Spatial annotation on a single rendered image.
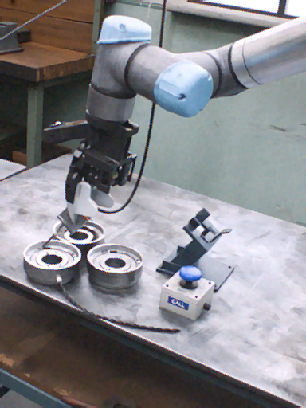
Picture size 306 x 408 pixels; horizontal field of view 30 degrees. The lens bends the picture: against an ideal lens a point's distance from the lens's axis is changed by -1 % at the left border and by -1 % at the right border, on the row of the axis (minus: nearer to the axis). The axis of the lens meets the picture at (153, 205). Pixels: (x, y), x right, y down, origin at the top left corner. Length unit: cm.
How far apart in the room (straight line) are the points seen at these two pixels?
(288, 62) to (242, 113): 180
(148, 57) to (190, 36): 186
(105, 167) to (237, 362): 37
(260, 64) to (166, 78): 15
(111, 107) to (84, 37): 196
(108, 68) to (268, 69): 23
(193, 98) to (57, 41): 217
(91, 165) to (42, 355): 50
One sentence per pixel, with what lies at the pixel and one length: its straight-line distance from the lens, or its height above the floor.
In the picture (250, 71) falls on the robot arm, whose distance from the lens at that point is 88.
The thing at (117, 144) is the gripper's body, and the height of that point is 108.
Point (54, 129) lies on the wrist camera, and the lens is 100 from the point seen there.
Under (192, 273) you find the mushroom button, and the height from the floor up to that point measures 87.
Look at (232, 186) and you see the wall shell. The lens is 274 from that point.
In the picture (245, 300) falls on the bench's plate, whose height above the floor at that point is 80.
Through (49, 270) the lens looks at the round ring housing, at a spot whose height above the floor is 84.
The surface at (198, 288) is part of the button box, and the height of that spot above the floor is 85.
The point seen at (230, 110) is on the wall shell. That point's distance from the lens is 266.
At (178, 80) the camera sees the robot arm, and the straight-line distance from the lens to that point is 80.
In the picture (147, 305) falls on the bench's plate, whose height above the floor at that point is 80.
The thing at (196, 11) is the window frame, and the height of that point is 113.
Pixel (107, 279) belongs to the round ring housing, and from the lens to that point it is 105.
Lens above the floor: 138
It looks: 25 degrees down
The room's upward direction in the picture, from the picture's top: 7 degrees clockwise
